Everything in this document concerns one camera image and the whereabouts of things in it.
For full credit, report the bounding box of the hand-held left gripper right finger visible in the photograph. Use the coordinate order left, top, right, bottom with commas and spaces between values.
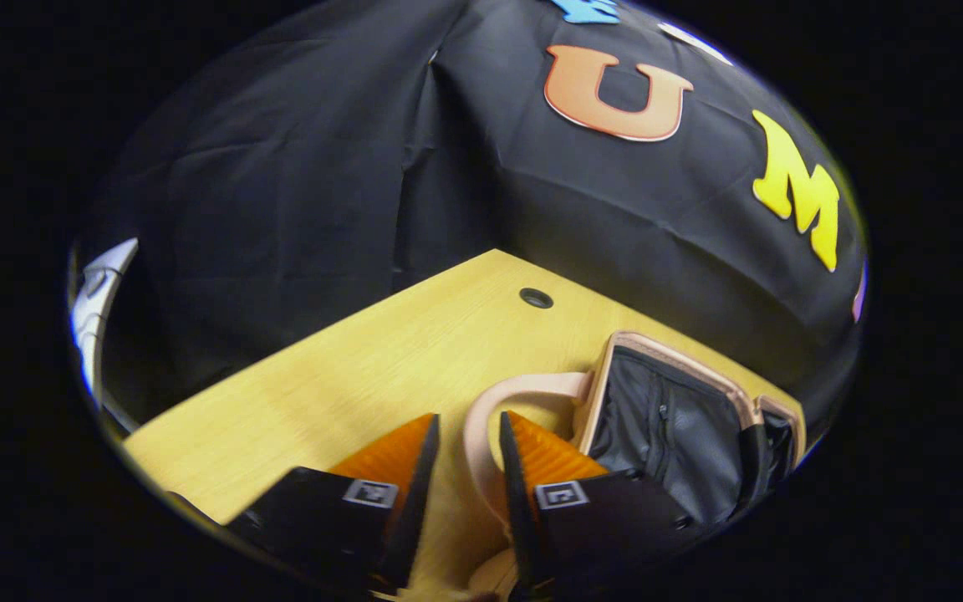
498, 410, 697, 599

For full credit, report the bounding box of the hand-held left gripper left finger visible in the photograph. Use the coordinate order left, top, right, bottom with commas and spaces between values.
225, 413, 441, 593

